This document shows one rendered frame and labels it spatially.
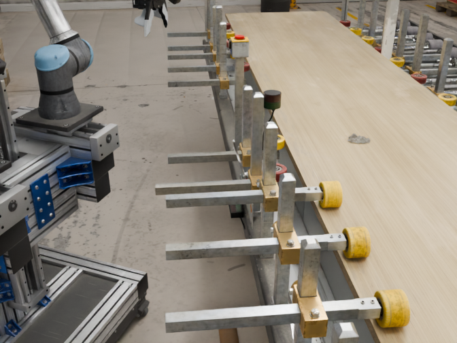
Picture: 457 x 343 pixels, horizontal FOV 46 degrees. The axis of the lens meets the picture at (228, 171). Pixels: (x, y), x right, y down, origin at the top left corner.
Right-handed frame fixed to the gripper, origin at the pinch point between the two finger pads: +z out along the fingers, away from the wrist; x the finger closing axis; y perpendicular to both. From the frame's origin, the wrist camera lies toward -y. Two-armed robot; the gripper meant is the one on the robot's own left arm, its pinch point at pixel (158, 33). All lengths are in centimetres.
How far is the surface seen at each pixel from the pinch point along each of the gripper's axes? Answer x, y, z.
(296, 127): -32, -44, 42
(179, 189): 23, -17, 47
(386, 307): 71, -90, 35
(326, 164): -4, -62, 42
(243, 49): -36.8, -18.2, 13.1
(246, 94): -14.5, -27.9, 23.9
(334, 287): 30, -74, 67
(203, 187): 19, -25, 46
